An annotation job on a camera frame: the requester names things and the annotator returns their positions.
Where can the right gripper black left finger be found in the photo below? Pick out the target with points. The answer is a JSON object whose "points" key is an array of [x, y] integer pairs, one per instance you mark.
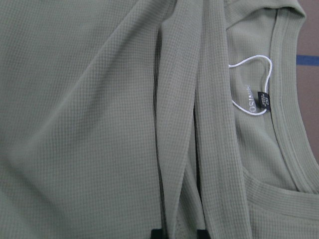
{"points": [[157, 234]]}

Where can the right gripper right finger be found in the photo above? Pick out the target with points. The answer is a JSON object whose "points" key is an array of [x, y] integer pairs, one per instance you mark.
{"points": [[202, 234]]}

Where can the brown paper table cover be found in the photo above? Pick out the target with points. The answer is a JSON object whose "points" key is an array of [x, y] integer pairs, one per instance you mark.
{"points": [[308, 73]]}

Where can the olive green long-sleeve shirt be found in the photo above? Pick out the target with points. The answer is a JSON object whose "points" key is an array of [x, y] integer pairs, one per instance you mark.
{"points": [[122, 116]]}

